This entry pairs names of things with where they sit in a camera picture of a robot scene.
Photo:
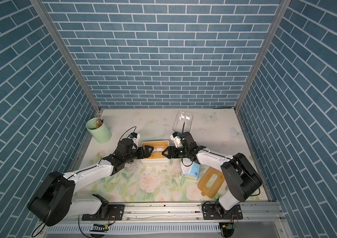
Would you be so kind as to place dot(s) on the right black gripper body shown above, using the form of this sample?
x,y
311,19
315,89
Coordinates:
x,y
180,152

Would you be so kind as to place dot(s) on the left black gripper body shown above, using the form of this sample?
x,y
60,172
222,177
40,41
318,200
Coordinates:
x,y
134,154

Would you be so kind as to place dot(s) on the white tissue box base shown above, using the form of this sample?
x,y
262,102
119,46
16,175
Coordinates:
x,y
155,162

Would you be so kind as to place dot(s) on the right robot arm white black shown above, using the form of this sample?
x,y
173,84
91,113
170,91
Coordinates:
x,y
241,177

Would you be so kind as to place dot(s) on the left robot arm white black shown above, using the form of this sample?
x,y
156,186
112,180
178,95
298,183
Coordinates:
x,y
54,200

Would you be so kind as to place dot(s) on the blue tissue pack right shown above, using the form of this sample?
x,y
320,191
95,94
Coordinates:
x,y
192,172

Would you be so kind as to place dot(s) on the clear plastic tissue box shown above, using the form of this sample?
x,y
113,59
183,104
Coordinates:
x,y
183,122

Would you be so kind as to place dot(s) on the green pen cup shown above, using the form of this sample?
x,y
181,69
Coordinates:
x,y
102,134

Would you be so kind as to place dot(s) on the pens in cup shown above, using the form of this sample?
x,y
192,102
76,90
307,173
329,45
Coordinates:
x,y
99,122

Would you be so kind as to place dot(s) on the dark bamboo lid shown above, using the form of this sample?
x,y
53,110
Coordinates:
x,y
211,182

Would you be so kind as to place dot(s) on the green circuit board right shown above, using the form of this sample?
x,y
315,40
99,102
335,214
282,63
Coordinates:
x,y
229,226

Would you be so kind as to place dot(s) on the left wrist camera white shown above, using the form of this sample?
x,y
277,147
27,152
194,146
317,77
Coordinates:
x,y
135,137

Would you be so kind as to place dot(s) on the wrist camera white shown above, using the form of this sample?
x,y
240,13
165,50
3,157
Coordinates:
x,y
176,139
135,137

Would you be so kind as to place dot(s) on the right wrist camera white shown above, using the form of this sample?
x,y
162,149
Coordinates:
x,y
176,139

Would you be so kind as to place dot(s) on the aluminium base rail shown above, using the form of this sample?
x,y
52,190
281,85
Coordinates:
x,y
190,211

